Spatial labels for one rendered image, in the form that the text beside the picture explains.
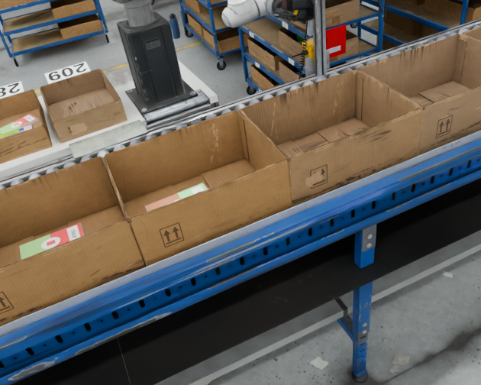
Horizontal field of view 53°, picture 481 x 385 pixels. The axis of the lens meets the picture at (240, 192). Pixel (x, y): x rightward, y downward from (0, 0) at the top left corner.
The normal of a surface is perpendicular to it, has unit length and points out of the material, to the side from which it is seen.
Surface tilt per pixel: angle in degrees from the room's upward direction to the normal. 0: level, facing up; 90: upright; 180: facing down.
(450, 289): 0
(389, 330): 0
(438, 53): 90
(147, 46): 90
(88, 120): 91
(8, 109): 89
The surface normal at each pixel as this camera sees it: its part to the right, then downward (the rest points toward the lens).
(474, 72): -0.90, 0.35
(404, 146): 0.42, 0.53
